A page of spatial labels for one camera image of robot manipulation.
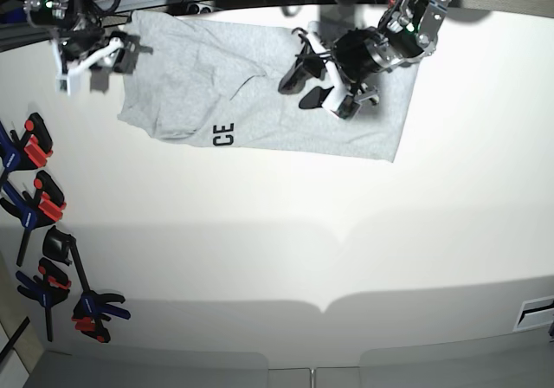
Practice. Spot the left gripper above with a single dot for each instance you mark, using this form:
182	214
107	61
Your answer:
358	53

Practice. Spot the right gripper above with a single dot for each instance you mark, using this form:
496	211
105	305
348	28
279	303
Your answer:
91	48

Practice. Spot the grey T-shirt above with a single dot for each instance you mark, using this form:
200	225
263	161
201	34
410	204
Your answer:
207	83

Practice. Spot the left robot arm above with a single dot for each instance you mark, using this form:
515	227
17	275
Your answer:
406	33

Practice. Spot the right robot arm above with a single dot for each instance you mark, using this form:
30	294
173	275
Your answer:
56	15

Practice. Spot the white power strip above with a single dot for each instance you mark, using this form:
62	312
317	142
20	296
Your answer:
187	9

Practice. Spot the top blue red bar clamp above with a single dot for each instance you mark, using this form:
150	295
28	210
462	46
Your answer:
28	152

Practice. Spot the blue red bar clamp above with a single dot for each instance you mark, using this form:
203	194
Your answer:
28	152
43	209

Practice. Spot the lower left blue bar clamp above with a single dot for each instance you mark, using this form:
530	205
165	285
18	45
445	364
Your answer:
49	289

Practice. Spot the long black bar clamp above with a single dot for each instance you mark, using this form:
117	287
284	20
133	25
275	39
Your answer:
92	309

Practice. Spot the black strip on wood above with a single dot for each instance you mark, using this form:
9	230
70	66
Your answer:
9	346

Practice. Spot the white label holder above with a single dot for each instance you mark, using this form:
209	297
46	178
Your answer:
534	314

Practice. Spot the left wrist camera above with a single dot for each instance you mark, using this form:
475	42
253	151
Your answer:
347	109

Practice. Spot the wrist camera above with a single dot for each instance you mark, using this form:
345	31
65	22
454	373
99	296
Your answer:
68	84
347	109

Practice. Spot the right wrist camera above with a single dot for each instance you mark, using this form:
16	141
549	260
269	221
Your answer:
68	84

